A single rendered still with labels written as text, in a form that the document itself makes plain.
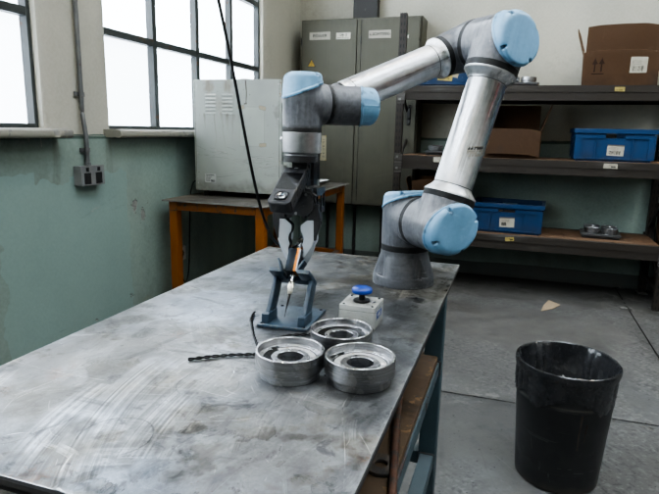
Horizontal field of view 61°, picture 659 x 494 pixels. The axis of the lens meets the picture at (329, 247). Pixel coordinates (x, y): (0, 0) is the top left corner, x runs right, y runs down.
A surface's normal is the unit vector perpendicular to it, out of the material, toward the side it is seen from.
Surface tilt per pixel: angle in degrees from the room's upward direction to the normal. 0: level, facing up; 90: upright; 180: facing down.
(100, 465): 0
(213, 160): 90
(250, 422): 0
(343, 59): 90
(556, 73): 90
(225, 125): 90
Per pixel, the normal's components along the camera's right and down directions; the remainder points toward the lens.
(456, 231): 0.37, 0.32
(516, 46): 0.45, 0.07
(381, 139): -0.32, 0.18
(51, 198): 0.95, 0.08
